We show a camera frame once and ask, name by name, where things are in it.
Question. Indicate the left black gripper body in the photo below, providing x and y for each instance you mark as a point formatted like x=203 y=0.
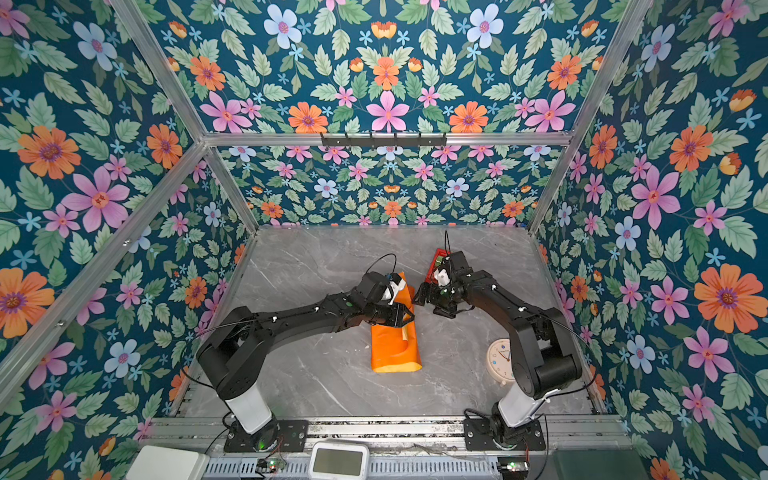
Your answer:
x=380 y=313

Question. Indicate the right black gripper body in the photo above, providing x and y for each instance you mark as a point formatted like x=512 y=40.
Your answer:
x=444 y=298

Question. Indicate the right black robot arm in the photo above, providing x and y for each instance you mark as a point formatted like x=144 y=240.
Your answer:
x=542 y=354

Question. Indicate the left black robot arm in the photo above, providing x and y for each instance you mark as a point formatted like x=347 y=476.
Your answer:
x=233 y=355

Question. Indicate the red tape dispenser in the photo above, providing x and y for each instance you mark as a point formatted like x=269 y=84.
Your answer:
x=436 y=265

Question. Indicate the white round clock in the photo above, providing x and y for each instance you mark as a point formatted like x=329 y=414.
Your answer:
x=498 y=361

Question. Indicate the white display device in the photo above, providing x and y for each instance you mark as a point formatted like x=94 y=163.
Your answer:
x=339 y=460

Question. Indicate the green mat bottom right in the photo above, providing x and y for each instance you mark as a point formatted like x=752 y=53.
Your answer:
x=599 y=464

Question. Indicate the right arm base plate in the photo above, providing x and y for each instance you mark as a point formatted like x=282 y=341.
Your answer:
x=481 y=434

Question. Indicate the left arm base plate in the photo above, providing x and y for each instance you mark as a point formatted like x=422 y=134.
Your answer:
x=277 y=436

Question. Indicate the black hook rail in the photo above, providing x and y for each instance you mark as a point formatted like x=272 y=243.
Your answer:
x=371 y=140

